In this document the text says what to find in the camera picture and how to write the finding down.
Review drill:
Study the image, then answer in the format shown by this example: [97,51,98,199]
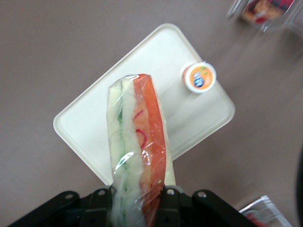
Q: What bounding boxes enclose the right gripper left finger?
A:
[8,188,115,227]

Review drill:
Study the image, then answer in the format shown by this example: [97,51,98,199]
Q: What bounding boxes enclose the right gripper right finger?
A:
[153,185,259,227]

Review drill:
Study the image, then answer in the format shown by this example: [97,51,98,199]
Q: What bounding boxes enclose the plastic sandwich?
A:
[106,73,177,227]

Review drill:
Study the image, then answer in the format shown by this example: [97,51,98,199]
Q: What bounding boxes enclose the beige plastic tray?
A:
[53,23,236,186]

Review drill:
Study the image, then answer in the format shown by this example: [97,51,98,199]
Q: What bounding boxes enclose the clear acrylic bottle rack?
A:
[238,195,293,227]

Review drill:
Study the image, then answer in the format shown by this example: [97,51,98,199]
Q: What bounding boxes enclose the orange lid drink bottle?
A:
[181,61,217,94]

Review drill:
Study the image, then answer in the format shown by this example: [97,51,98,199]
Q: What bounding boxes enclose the clear acrylic stepped stand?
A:
[226,0,303,34]

